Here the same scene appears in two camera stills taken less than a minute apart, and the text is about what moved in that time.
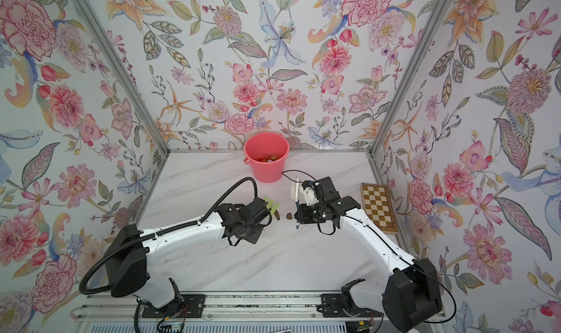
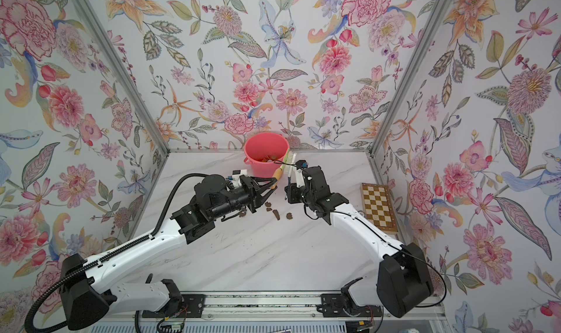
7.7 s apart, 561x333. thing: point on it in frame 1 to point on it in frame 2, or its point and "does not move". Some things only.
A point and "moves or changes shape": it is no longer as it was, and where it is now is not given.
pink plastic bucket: (266, 153) does not move
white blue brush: (295, 192) moves or changes shape
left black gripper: (255, 239) to (253, 193)
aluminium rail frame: (230, 312) does not move
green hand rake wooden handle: (274, 207) to (278, 171)
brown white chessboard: (379, 207) does not move
